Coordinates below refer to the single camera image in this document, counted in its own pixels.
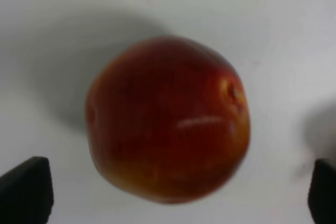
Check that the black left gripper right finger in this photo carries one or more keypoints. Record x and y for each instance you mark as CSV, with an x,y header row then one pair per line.
x,y
321,196

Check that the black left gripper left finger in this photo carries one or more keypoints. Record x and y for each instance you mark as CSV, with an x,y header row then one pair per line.
x,y
27,194

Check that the red yellow pomegranate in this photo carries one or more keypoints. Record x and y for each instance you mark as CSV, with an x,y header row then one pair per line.
x,y
168,121

